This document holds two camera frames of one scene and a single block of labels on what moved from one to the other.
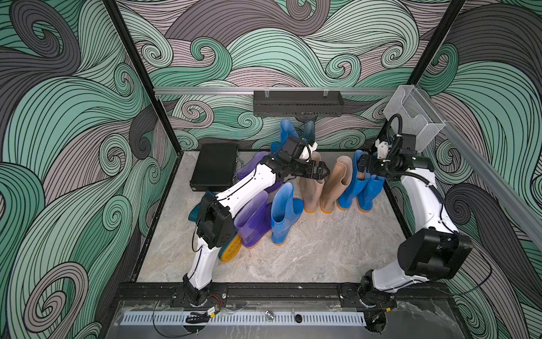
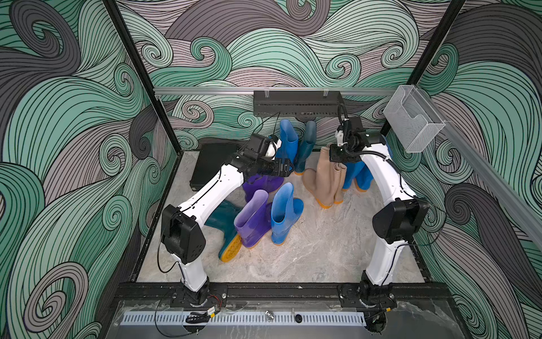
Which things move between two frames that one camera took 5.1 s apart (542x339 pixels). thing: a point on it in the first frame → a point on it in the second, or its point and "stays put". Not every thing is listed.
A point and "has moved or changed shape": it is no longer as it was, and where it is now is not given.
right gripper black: [371, 160] → [332, 147]
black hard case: [216, 168] stays put
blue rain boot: [372, 190] → [363, 179]
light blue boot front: [285, 210] stays put
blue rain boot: [354, 186] has moved or changed shape
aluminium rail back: [275, 90] stays put
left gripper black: [309, 168] → [283, 169]
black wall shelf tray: [297, 103] stays put
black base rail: [171, 295] stays put
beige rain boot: [340, 179] has moved or changed shape
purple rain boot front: [252, 223] stays put
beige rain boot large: [310, 188] → [320, 182]
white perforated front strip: [181, 318] stays put
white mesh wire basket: [418, 116] stays put
